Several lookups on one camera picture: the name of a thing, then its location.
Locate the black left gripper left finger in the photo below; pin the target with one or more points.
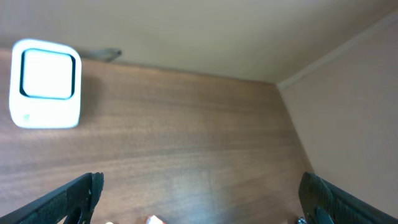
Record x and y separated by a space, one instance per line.
73 202

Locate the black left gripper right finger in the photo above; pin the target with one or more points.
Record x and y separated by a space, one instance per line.
323 202

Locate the white barcode scanner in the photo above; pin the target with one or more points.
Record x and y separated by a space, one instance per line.
45 85

